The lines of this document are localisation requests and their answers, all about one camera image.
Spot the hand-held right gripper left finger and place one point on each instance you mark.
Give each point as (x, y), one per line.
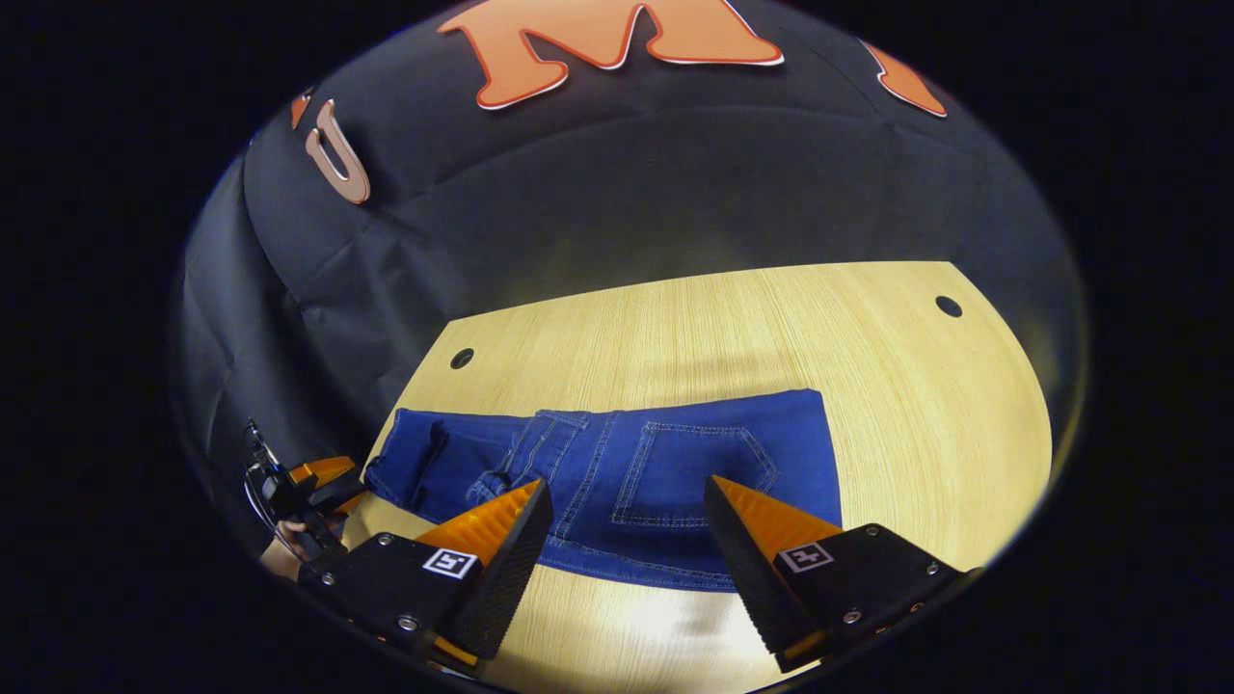
(511, 569)

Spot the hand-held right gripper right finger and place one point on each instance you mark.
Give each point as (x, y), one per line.
(747, 569)

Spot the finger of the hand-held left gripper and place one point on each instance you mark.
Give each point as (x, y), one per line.
(323, 470)
(349, 503)

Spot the blue denim jeans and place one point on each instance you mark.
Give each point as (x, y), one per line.
(675, 472)

